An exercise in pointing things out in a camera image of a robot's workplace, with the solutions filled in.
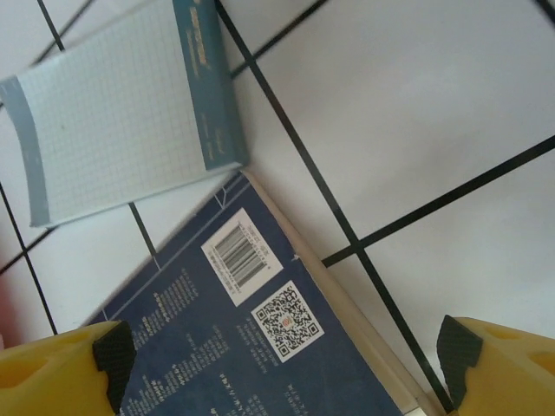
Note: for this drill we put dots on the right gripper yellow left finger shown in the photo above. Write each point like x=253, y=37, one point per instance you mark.
x=43, y=377

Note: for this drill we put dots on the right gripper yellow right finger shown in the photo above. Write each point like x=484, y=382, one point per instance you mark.
x=511, y=381

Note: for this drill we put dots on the dark blue book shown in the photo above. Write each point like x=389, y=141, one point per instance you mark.
x=195, y=346

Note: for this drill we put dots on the grid notepad with teal cover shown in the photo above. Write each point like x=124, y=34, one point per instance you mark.
x=108, y=108

